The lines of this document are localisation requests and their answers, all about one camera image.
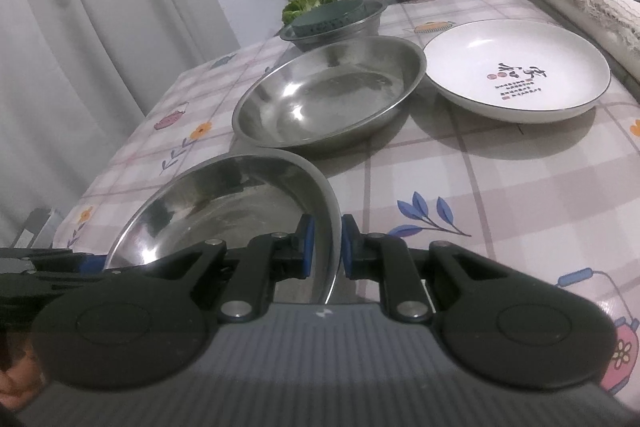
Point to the white curtain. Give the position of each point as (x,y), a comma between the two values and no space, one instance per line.
(90,32)

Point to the white ceramic plate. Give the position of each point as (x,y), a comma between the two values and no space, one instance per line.
(520,67)

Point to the green lettuce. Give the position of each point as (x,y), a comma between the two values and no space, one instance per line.
(305,3)

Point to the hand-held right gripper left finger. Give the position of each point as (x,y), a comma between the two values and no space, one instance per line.
(306,249)

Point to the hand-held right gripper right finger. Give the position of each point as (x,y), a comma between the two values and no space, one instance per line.
(350,252)

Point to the green ceramic bowl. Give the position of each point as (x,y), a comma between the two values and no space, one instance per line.
(327,18)

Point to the small steel plate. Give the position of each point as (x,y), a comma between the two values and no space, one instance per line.
(225,212)

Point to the large steel plate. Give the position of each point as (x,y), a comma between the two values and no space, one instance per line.
(325,92)

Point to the wide steel bowl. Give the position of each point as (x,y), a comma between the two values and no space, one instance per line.
(360,24)

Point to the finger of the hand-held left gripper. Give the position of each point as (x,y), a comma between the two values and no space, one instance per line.
(50,269)

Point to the checked floral tablecloth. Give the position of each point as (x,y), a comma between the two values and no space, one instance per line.
(500,187)

